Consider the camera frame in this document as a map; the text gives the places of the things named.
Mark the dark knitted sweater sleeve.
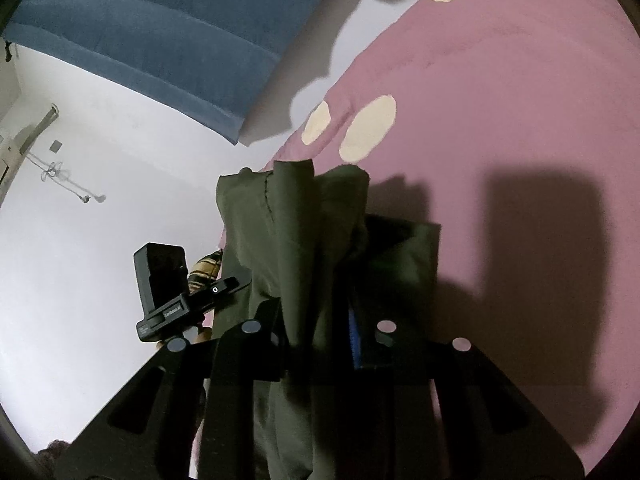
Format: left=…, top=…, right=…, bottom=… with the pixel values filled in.
left=34, top=440, right=70, bottom=474

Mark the white wall cable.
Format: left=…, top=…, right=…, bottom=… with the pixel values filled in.
left=24, top=136, right=108, bottom=205

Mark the blue curtain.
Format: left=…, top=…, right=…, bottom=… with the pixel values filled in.
left=3, top=0, right=322, bottom=143

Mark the dark green zip jacket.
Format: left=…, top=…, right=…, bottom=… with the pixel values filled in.
left=198, top=161, right=439, bottom=479

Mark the striped brown yellow pillow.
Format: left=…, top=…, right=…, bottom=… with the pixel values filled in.
left=188, top=249, right=224, bottom=295

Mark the pink polka dot bedsheet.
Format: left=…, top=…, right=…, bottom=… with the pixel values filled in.
left=262, top=0, right=639, bottom=478

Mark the person's left hand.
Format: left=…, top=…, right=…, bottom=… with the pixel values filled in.
left=155, top=325, right=213, bottom=353

